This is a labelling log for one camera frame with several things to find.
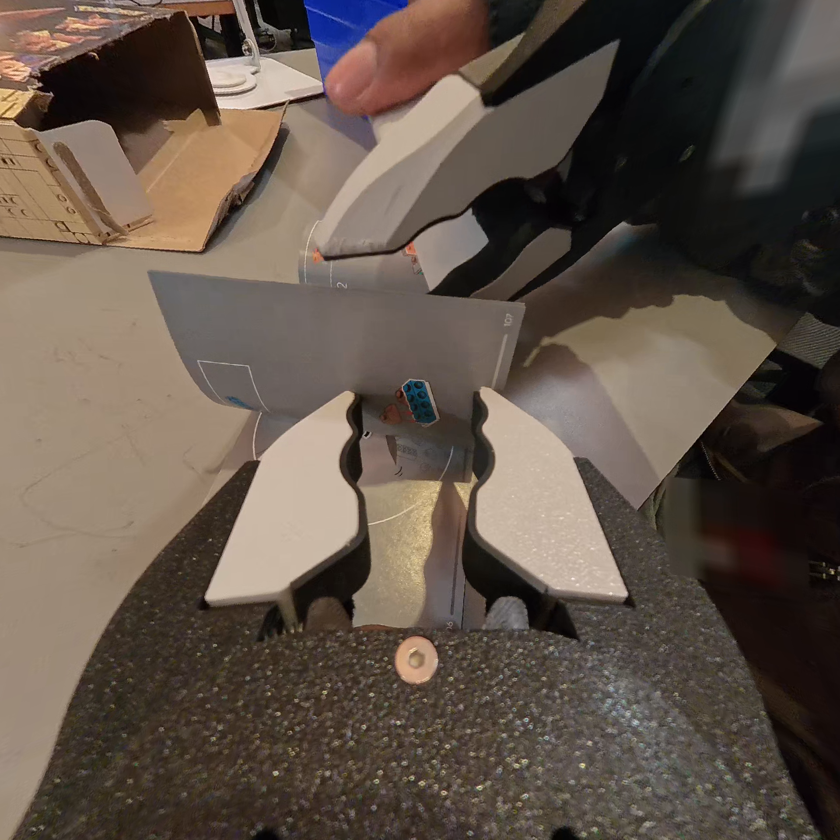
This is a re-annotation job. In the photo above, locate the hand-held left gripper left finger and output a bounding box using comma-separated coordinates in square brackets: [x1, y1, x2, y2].
[203, 390, 370, 610]

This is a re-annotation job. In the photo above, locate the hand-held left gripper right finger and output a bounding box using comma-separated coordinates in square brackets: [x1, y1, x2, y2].
[462, 386, 631, 606]

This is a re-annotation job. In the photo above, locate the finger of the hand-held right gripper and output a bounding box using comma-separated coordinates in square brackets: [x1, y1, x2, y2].
[427, 177, 631, 303]
[315, 39, 623, 259]

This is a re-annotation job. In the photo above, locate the grey brick instruction booklet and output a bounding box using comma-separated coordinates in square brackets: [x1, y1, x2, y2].
[147, 217, 808, 631]

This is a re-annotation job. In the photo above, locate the person's right hand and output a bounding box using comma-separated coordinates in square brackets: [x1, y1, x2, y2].
[323, 0, 492, 119]

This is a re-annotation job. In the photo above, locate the blue storage bin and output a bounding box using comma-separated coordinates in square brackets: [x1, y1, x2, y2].
[304, 0, 398, 120]

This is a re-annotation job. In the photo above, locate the white flat stand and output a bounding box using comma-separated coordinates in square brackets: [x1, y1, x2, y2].
[205, 47, 327, 111]

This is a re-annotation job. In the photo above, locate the torn cardboard box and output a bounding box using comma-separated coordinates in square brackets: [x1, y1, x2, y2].
[0, 5, 291, 255]

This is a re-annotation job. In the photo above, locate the white cardboard insert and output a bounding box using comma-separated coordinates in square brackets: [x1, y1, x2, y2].
[38, 120, 156, 238]

